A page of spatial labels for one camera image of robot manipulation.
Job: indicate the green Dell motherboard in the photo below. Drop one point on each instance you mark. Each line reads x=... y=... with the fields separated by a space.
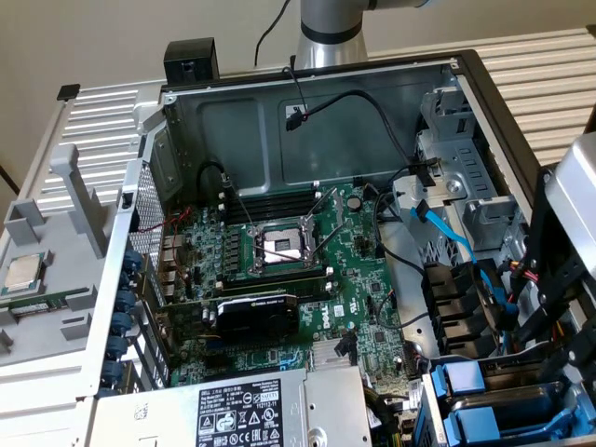
x=349 y=265

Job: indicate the empty blue disk carrier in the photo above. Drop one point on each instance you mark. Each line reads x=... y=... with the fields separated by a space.
x=472 y=423

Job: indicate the CPU socket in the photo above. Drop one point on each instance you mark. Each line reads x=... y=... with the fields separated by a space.
x=279 y=244

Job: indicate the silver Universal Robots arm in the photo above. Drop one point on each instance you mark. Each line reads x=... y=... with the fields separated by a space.
x=330 y=46

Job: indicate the locking lever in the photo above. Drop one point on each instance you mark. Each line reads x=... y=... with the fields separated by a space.
x=323 y=205
x=239 y=205

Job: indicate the silver finned heatsink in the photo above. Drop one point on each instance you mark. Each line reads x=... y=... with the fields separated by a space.
x=326 y=354

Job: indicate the black graphics card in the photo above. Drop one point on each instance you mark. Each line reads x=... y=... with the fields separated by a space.
x=256 y=321

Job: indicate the silver hard disk blue carrier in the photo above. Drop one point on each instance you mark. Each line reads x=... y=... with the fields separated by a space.
x=458 y=378

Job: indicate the green RAM stick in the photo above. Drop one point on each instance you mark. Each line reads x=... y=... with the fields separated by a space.
x=42 y=306

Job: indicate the disk bay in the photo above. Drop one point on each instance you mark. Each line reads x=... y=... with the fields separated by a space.
x=512 y=365

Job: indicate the grey power supply unit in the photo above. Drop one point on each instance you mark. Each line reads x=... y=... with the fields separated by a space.
x=163 y=419

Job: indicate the grey plastic parts rack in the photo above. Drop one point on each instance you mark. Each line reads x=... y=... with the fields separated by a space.
x=60 y=274

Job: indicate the open grey PC case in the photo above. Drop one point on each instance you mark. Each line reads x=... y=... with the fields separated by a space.
x=233 y=139

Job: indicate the silver coin battery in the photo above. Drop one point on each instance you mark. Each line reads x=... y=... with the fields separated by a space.
x=355 y=202

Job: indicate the silver CPU chip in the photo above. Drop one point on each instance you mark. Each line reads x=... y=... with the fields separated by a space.
x=21 y=277

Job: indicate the black box-shaped bracket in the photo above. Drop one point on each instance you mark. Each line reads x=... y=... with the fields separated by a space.
x=191 y=56

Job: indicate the black RAM slot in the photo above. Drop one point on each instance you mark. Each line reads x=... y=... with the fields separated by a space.
x=261 y=205
x=261 y=216
x=261 y=210
x=261 y=199
x=316 y=292

